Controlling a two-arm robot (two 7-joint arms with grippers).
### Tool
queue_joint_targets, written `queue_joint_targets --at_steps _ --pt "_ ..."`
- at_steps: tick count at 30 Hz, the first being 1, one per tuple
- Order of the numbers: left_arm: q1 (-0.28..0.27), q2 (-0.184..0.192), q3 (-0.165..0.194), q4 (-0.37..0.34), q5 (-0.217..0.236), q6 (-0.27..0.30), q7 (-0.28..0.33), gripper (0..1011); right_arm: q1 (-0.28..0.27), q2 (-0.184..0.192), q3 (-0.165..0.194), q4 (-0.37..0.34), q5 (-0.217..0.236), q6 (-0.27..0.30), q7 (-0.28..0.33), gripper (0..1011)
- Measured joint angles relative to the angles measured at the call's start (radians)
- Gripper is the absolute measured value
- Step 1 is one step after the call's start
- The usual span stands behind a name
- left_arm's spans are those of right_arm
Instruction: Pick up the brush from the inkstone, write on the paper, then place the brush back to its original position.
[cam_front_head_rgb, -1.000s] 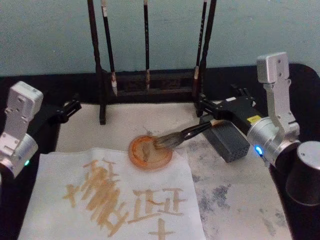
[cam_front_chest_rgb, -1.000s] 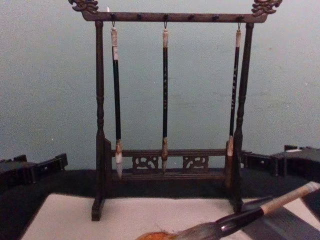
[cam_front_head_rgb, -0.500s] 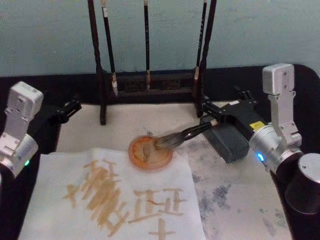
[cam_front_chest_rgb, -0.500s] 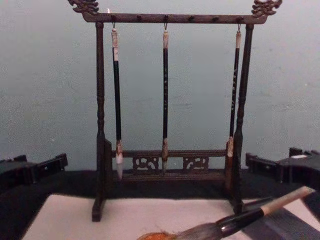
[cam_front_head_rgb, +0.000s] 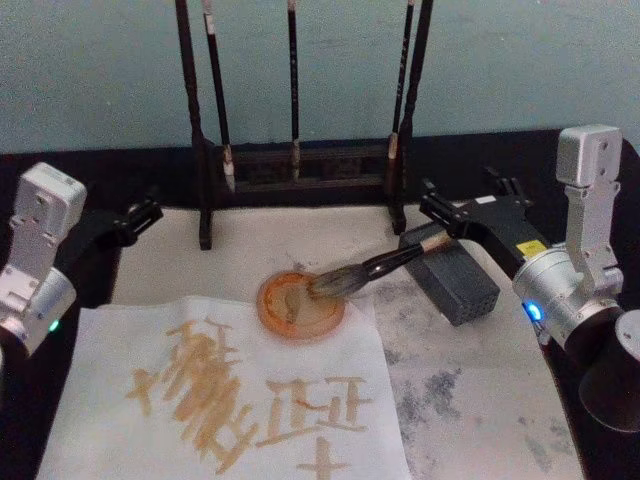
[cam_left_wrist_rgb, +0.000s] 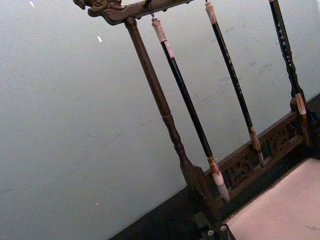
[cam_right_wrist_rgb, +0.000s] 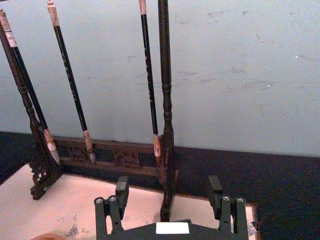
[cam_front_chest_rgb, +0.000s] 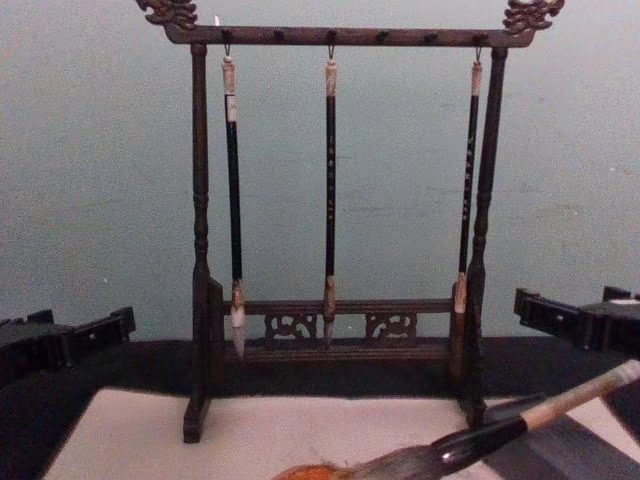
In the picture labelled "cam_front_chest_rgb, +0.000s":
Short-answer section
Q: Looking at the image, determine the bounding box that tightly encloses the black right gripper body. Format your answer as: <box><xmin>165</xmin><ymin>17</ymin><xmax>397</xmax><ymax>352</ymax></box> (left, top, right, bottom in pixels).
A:
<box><xmin>579</xmin><ymin>298</ymin><xmax>640</xmax><ymax>354</ymax></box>

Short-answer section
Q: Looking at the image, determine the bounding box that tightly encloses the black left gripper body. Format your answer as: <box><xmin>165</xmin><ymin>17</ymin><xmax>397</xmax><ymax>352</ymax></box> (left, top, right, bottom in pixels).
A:
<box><xmin>0</xmin><ymin>323</ymin><xmax>76</xmax><ymax>387</ymax></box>

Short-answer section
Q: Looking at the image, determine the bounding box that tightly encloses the black table cloth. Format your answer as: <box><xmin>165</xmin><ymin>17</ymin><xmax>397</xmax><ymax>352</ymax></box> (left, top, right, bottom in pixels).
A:
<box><xmin>0</xmin><ymin>335</ymin><xmax>640</xmax><ymax>480</ymax></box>

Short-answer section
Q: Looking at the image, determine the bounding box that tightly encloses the black paperweight bar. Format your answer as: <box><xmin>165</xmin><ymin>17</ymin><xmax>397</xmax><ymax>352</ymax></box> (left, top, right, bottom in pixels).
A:
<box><xmin>485</xmin><ymin>393</ymin><xmax>640</xmax><ymax>480</ymax></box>

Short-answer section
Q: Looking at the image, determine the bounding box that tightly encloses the hanging brush with brown tip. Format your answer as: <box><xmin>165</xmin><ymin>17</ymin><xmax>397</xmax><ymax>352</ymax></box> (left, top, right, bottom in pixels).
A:
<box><xmin>447</xmin><ymin>45</ymin><xmax>485</xmax><ymax>382</ymax></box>

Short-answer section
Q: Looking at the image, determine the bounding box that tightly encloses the dark carved wooden brush rack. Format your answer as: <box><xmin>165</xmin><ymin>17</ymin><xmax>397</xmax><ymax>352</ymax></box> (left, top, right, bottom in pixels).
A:
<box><xmin>135</xmin><ymin>0</ymin><xmax>566</xmax><ymax>445</ymax></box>

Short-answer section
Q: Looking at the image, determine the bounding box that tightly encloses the white paper sheet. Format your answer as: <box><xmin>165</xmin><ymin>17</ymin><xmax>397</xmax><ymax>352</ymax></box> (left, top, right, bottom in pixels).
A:
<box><xmin>39</xmin><ymin>387</ymin><xmax>640</xmax><ymax>480</ymax></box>

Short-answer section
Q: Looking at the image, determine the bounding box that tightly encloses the hanging brush with white tip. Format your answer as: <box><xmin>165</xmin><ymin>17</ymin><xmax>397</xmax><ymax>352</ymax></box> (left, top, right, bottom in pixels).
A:
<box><xmin>220</xmin><ymin>43</ymin><xmax>248</xmax><ymax>360</ymax></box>

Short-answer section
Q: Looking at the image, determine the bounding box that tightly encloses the hanging brush with grey tip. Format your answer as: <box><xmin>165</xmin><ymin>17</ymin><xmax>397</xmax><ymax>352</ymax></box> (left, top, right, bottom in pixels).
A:
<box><xmin>321</xmin><ymin>44</ymin><xmax>340</xmax><ymax>349</ymax></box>

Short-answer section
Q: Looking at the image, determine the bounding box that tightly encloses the large bamboo-handled calligraphy brush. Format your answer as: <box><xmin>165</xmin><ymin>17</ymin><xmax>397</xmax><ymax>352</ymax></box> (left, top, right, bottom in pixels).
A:
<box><xmin>272</xmin><ymin>359</ymin><xmax>640</xmax><ymax>480</ymax></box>

